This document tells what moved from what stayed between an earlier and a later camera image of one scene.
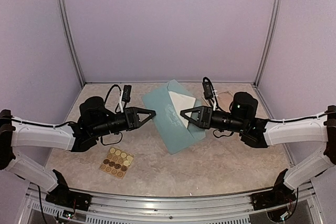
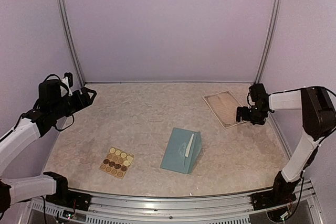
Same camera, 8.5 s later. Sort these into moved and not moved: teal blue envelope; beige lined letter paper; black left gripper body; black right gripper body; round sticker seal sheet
Moved: black left gripper body; beige lined letter paper; teal blue envelope; black right gripper body
Not moved: round sticker seal sheet
